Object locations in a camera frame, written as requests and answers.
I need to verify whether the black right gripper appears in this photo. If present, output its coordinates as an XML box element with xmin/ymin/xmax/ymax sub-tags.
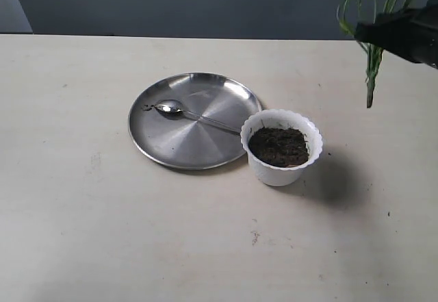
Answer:
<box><xmin>354</xmin><ymin>5</ymin><xmax>437</xmax><ymax>66</ymax></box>

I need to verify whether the artificial red anthurium plant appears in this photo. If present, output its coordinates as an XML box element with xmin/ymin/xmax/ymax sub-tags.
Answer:
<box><xmin>336</xmin><ymin>0</ymin><xmax>413</xmax><ymax>108</ymax></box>

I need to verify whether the white plastic flower pot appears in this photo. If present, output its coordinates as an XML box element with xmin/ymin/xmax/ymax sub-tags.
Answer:
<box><xmin>240</xmin><ymin>109</ymin><xmax>323</xmax><ymax>186</ymax></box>

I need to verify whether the silver metal spoon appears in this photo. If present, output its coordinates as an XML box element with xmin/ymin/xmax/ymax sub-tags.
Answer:
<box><xmin>154</xmin><ymin>99</ymin><xmax>241</xmax><ymax>134</ymax></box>

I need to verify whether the dark soil in pot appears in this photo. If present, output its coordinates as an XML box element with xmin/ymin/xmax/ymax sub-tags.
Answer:
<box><xmin>248</xmin><ymin>127</ymin><xmax>309</xmax><ymax>168</ymax></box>

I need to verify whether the round steel plate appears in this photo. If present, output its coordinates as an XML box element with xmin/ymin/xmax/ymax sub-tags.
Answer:
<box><xmin>128</xmin><ymin>73</ymin><xmax>263</xmax><ymax>170</ymax></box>

